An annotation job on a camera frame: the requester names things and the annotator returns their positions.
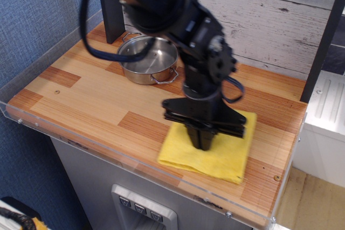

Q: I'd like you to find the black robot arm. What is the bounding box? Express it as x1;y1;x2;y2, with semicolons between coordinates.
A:
122;0;246;150

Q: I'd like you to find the dark vertical post left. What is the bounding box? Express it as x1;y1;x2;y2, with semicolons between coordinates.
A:
100;0;126;44

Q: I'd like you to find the white appliance at right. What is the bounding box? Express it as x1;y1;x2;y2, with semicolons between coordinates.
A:
292;71;344;187

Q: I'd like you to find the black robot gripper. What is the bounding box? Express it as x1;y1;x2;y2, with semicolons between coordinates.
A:
162;92;246;151

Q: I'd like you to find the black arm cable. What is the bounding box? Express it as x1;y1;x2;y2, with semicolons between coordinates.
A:
79;0;156;62

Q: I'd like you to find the yellow towel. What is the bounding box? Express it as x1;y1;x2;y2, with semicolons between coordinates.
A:
157;110;257;184

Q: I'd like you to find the silver dispenser panel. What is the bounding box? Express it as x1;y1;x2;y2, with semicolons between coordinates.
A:
111;184;178;229

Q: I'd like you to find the dark vertical post right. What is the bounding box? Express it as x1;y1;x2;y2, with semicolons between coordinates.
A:
300;0;344;103

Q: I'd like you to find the yellow object bottom left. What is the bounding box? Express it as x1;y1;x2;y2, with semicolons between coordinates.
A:
20;218;49;230

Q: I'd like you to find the stainless steel pot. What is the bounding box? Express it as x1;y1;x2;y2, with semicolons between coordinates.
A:
118;33;179;85

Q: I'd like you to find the clear acrylic counter guard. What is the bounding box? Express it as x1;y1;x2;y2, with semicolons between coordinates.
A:
0;14;308;225

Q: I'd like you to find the dark vertical post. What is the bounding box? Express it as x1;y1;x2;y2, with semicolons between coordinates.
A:
300;0;344;103
100;0;126;44

